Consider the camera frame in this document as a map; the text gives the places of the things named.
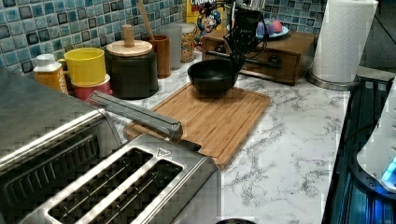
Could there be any wooden cutting board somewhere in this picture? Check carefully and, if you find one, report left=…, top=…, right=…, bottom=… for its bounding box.
left=122, top=82, right=272, bottom=171

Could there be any frosted grey tumbler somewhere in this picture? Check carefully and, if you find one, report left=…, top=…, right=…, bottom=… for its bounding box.
left=159, top=23, right=182, bottom=70

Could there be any black canister wooden lid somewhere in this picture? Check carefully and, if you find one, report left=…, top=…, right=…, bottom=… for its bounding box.
left=106, top=24, right=159, bottom=99

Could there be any stainless toaster oven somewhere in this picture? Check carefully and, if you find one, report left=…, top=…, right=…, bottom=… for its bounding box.
left=1, top=71, right=129, bottom=224

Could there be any clear cereal jar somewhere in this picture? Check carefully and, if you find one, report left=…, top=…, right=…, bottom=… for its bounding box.
left=179, top=23, right=196, bottom=63

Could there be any stainless two-slot toaster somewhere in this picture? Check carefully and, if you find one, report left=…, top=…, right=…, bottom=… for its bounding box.
left=21, top=134, right=220, bottom=224

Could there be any light blue plate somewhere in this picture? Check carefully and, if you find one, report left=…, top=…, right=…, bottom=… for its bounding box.
left=226, top=24, right=289, bottom=39

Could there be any cereal box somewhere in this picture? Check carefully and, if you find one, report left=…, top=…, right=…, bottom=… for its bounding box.
left=186, top=0, right=223, bottom=47

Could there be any red bowl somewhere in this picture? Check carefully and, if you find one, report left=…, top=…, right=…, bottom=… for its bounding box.
left=73, top=75, right=113, bottom=101

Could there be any yellow plastic cup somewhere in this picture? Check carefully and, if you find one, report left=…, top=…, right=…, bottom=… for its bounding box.
left=59, top=48, right=106, bottom=87

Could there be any orange bottle white cap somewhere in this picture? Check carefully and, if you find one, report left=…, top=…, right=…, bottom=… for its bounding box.
left=34, top=54, right=68, bottom=94

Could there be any black bowl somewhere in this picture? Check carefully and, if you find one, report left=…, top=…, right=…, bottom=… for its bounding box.
left=188, top=59, right=240, bottom=95

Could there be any wooden drawer box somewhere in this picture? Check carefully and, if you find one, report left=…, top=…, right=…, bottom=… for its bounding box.
left=202, top=29, right=317, bottom=85

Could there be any paper towel roll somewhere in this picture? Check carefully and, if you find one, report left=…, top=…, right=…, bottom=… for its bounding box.
left=306, top=0, right=378, bottom=91

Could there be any brown wooden utensil holder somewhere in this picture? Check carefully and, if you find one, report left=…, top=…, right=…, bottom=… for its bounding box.
left=146, top=35, right=171, bottom=78

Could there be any wooden spoon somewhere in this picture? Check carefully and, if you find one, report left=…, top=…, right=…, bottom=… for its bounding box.
left=136, top=0, right=155, bottom=41

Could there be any toy purple plum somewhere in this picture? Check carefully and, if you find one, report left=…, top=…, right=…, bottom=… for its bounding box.
left=256, top=21, right=275, bottom=35

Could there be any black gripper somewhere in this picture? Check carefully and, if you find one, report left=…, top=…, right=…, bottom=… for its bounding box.
left=224, top=7, right=269, bottom=70

